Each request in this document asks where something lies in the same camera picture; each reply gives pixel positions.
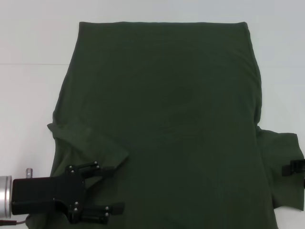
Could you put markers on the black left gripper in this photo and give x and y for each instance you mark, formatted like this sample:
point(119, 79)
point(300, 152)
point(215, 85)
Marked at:
point(47, 193)

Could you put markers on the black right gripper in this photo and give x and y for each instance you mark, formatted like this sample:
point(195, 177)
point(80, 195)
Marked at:
point(304, 183)

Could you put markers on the dark green t-shirt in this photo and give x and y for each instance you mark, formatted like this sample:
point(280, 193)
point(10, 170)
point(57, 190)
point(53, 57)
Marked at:
point(155, 95)

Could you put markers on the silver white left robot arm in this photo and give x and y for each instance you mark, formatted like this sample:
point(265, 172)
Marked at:
point(5, 196)

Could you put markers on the silver connector peg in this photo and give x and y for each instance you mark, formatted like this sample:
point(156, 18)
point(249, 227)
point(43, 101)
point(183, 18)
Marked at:
point(29, 173)

